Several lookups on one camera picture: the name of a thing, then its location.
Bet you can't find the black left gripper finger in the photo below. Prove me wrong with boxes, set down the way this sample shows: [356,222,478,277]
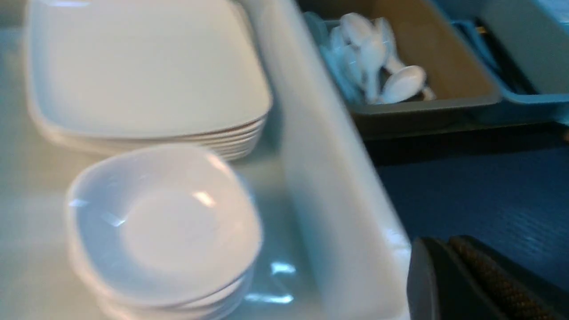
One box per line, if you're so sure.
[406,236,569,320]

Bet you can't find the white ceramic soup spoon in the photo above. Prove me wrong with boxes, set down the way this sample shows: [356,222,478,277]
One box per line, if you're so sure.
[360,34,387,104]

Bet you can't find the white rectangular rice plate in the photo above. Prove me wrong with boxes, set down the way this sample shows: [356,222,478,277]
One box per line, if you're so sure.
[24,0,273,139]

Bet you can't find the black serving tray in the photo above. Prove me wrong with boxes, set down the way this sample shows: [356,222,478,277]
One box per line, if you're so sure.
[365,122,569,291]

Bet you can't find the large white plastic tub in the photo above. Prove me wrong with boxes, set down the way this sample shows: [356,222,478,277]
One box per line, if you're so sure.
[1,0,410,320]

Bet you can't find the grey plastic spoon bin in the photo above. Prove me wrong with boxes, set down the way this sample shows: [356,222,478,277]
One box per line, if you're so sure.
[297,0,502,140]

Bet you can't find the white spoon right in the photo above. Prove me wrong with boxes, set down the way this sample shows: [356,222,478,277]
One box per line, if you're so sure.
[374,17,436,101]

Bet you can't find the white spoon front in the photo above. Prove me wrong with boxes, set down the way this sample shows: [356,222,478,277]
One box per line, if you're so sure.
[380,65,427,104]

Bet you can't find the blue plastic chopstick bin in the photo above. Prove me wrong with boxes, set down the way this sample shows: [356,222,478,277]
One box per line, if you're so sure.
[437,0,568,125]

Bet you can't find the white spoon lower centre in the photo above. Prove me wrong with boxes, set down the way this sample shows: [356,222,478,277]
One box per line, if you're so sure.
[343,44,365,101]

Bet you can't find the stack of white plates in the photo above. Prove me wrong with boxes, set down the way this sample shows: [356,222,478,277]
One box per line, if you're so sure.
[34,117,266,160]

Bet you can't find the white spoon upper centre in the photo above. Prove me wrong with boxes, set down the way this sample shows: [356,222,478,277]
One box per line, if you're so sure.
[340,12,373,47]

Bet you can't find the stack of white bowls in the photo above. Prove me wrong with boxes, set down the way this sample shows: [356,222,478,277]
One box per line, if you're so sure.
[65,144,264,320]

